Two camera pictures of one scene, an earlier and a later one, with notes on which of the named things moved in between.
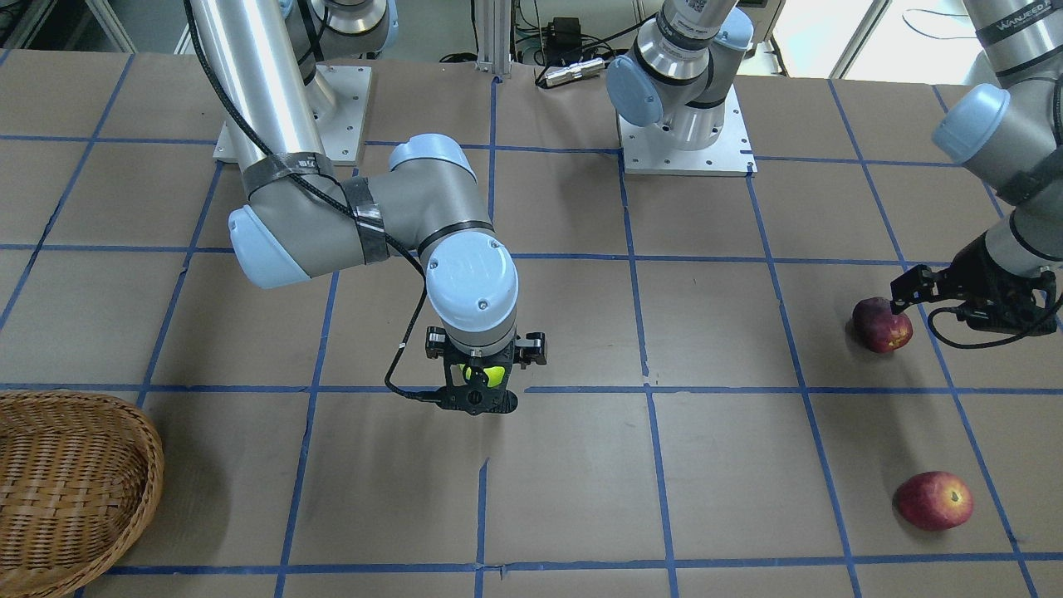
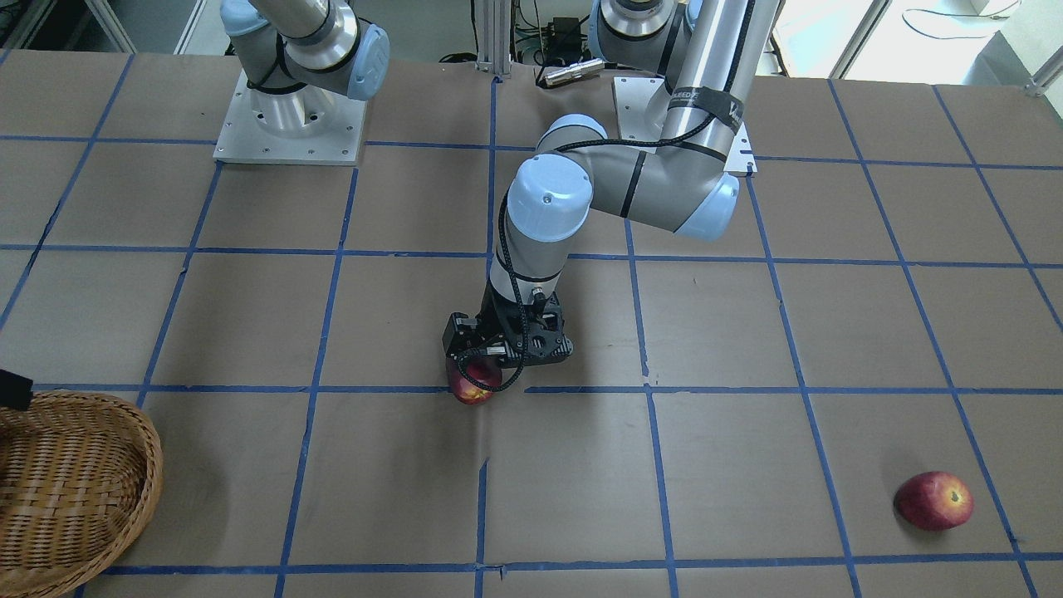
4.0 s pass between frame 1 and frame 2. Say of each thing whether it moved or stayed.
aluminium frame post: stayed
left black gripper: moved
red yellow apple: stayed
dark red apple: moved
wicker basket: stayed
